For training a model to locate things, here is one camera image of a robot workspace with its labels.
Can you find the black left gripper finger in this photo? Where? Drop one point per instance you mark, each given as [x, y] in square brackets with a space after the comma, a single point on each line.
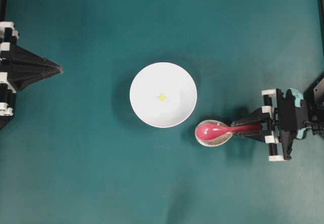
[21, 56]
[21, 76]

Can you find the yellow hexagonal prism block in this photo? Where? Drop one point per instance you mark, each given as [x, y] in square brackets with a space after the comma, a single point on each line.
[162, 97]

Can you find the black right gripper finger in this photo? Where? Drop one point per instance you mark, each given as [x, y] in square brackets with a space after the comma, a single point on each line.
[260, 115]
[265, 136]

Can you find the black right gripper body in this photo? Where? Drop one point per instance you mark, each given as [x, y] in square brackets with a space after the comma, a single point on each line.
[272, 147]

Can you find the white round bowl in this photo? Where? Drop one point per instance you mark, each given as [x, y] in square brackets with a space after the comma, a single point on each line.
[163, 78]

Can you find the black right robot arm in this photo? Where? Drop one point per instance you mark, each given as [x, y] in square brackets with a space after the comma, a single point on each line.
[314, 124]

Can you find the speckled egg-shaped spoon rest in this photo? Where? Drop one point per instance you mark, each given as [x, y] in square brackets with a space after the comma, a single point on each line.
[214, 142]

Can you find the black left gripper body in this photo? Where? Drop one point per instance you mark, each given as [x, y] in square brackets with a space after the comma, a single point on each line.
[9, 35]

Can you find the pink plastic spoon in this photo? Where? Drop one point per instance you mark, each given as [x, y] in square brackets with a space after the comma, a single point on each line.
[208, 131]

